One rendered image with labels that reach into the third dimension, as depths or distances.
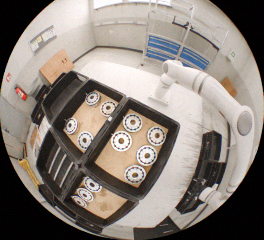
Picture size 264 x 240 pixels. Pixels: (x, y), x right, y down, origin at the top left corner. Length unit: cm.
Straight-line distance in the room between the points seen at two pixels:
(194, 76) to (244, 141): 27
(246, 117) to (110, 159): 53
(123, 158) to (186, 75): 47
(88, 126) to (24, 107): 294
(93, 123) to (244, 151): 63
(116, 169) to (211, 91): 51
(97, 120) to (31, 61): 283
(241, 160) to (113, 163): 50
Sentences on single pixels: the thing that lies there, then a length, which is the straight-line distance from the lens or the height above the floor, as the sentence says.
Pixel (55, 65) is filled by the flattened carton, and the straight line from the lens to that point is 301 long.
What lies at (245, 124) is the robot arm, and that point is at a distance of 27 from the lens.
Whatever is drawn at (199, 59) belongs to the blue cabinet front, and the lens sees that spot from 219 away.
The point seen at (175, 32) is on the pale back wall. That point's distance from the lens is 284.
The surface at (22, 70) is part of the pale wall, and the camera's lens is 303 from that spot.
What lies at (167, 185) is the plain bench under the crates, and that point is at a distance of 70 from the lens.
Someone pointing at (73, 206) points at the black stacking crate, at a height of 89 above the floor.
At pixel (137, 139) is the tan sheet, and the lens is 42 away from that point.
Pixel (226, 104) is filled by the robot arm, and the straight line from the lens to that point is 33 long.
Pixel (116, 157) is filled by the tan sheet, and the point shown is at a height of 83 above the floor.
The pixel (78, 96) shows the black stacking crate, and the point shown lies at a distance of 54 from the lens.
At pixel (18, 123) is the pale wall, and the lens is 345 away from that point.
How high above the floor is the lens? 124
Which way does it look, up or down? 63 degrees down
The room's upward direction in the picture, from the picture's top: 4 degrees clockwise
